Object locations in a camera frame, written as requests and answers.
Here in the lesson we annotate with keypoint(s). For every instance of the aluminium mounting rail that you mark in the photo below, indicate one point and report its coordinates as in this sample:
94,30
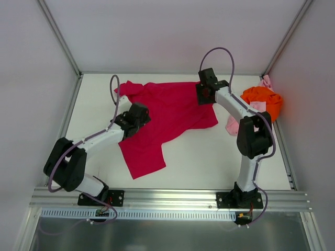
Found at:
175,199

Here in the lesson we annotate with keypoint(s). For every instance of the right aluminium frame post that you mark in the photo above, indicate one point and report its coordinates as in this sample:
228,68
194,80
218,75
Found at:
288,35

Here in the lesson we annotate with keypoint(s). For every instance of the pink t shirt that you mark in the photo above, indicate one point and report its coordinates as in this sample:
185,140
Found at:
232,125

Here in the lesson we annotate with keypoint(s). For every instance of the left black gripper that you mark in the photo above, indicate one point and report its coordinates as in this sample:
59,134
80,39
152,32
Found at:
144,118

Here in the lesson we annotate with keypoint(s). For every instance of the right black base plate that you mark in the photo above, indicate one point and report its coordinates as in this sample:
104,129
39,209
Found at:
225,200

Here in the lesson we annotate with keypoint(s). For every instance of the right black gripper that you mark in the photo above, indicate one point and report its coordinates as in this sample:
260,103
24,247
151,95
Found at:
202,93

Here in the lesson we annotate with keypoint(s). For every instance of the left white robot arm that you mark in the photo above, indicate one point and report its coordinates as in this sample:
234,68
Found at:
66,163

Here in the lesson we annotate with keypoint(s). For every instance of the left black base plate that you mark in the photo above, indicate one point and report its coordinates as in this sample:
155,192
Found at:
114,198

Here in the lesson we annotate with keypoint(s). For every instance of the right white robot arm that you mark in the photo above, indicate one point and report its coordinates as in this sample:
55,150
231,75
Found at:
254,139

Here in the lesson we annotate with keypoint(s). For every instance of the aluminium frame post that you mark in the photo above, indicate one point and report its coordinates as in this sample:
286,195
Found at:
288,35
59,37

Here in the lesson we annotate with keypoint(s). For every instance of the left aluminium frame post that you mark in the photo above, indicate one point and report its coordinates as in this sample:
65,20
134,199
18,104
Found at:
59,37

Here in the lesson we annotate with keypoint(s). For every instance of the slotted cable duct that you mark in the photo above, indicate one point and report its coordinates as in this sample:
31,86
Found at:
134,214

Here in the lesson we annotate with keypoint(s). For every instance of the magenta t shirt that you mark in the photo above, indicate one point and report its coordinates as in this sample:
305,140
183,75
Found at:
173,109

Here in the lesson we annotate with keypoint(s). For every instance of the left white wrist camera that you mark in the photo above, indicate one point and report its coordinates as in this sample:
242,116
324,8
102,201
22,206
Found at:
123,100

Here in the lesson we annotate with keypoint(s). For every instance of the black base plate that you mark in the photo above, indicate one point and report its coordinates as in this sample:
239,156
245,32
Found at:
114,198
225,200

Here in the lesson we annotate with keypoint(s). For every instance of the orange t shirt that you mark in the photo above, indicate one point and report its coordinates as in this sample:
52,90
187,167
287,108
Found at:
273,101

